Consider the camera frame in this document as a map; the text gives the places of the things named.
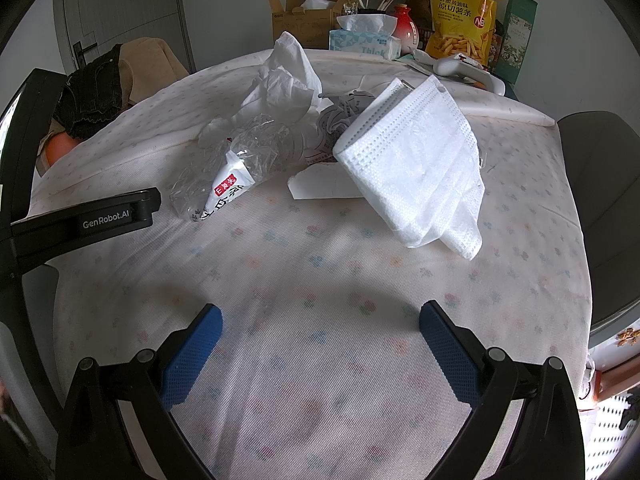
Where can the grey door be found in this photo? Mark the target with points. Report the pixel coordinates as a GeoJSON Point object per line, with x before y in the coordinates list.
{"type": "Point", "coordinates": [140, 10]}

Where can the white tissue paper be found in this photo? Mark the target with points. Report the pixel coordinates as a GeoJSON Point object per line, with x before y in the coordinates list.
{"type": "Point", "coordinates": [285, 80]}

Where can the open brown cardboard box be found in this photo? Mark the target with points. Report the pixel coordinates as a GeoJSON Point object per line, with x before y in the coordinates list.
{"type": "Point", "coordinates": [305, 25]}

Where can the yellow snack bag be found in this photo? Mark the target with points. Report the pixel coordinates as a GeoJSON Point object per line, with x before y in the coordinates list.
{"type": "Point", "coordinates": [460, 20]}

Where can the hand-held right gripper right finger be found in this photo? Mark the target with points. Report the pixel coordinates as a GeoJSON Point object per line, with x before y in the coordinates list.
{"type": "Point", "coordinates": [450, 355]}

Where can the clear plastic wrapper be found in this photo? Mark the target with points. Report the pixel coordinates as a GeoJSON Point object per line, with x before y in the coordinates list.
{"type": "Point", "coordinates": [240, 170]}

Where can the white game controller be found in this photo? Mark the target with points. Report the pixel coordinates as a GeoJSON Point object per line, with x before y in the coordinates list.
{"type": "Point", "coordinates": [465, 70]}

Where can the grey upholstered chair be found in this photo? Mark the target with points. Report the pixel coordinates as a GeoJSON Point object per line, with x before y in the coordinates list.
{"type": "Point", "coordinates": [610, 200]}

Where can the white paper piece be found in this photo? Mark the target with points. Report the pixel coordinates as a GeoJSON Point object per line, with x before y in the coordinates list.
{"type": "Point", "coordinates": [320, 185]}

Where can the red and white vase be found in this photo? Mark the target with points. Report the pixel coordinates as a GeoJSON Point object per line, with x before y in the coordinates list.
{"type": "Point", "coordinates": [404, 27]}

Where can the blue tissue box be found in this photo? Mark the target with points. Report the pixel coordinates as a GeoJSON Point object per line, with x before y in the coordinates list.
{"type": "Point", "coordinates": [362, 42]}

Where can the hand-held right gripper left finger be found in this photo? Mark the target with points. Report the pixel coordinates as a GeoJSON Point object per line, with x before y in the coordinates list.
{"type": "Point", "coordinates": [192, 355]}

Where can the white floral tablecloth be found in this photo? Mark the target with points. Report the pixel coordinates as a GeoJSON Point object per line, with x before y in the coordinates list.
{"type": "Point", "coordinates": [325, 285]}

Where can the holder with sticks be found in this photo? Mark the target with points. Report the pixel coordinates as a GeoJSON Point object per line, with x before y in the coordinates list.
{"type": "Point", "coordinates": [377, 4]}

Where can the printed paper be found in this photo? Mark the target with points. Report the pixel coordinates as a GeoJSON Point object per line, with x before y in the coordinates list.
{"type": "Point", "coordinates": [335, 125]}

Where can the white face mask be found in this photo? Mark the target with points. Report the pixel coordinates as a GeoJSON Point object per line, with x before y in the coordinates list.
{"type": "Point", "coordinates": [420, 160]}

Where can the tan covered chair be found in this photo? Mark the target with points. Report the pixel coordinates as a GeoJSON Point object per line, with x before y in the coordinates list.
{"type": "Point", "coordinates": [150, 65]}

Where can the tall green box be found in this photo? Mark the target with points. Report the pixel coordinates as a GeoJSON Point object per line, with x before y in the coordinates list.
{"type": "Point", "coordinates": [515, 40]}

